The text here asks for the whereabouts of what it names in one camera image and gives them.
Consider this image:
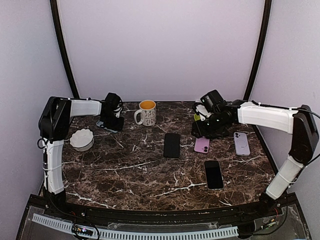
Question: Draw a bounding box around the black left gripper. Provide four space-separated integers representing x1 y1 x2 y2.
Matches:
101 112 125 131

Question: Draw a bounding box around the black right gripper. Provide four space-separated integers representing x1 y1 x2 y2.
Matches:
191 112 228 138

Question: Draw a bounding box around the light blue phone case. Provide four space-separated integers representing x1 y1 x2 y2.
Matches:
96 120 118 134

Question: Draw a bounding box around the pink phone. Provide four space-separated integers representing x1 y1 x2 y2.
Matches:
194 137 210 154

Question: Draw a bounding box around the black phone purple edge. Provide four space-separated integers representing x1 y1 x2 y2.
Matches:
164 134 180 157

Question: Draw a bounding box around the clear magsafe phone case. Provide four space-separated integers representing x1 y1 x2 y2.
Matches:
203 159 225 191

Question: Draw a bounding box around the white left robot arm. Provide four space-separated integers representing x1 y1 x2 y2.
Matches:
38 92 124 195

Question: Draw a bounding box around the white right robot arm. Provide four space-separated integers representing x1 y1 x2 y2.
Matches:
191 90 320 217

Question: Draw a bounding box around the black phone case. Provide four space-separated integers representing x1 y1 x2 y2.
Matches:
207 127 230 139

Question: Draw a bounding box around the lilac phone case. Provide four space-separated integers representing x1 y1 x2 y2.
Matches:
233 132 251 156

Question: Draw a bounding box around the green bowl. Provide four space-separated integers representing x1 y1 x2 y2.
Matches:
193 114 201 121

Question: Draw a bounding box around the white scalloped bowl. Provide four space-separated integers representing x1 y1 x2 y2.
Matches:
69 128 94 152

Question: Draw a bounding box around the white mug orange inside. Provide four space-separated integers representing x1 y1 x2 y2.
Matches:
134 100 157 127

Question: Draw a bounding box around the black front table rail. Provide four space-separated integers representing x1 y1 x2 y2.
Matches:
27 193 301 227

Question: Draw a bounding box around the white slotted cable duct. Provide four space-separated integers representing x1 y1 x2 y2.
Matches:
31 213 239 240

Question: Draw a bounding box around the black left frame post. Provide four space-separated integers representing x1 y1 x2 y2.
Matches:
49 0 80 99

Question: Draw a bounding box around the black frame post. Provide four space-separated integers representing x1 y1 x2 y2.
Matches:
243 0 272 100
49 0 80 99

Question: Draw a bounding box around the black right frame post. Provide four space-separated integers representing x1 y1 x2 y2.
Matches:
243 0 272 100

